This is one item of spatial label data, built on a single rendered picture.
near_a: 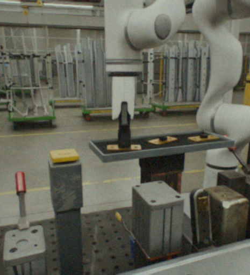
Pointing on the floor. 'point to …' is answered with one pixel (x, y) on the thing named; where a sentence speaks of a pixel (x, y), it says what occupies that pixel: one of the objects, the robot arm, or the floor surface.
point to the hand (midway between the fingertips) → (124, 138)
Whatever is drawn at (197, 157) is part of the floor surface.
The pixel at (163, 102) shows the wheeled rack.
